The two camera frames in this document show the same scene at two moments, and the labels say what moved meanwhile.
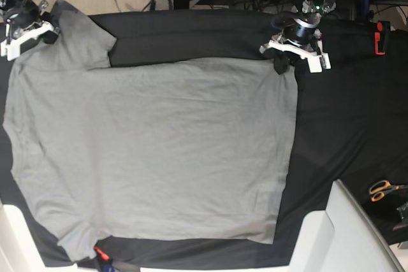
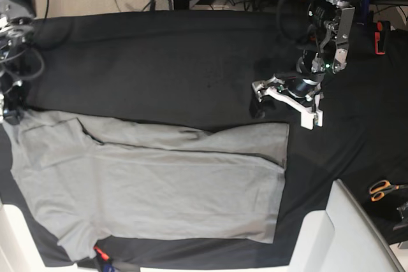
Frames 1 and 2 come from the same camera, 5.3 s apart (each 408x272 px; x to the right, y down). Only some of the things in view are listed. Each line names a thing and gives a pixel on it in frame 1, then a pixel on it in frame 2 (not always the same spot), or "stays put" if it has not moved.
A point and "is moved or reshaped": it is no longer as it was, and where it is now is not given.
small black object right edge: (403, 209) stays put
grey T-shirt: (192, 150) is moved or reshaped
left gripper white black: (26, 23) -> (13, 104)
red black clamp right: (382, 37) stays put
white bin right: (343, 237) stays put
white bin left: (19, 250) stays put
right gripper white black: (301, 38) -> (303, 93)
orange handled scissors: (377, 190) stays put
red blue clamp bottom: (107, 262) stays put
